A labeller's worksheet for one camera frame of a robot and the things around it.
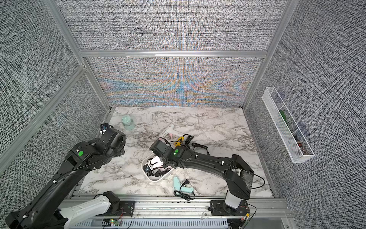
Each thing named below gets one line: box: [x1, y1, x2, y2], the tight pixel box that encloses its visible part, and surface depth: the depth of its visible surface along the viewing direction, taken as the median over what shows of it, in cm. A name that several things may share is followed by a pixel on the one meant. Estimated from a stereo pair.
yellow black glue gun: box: [173, 134, 194, 149], surface depth 100 cm
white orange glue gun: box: [146, 155, 164, 171], surface depth 67 cm
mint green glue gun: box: [172, 176, 195, 193], surface depth 80 cm
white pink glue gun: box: [159, 123, 184, 139], surface depth 104 cm
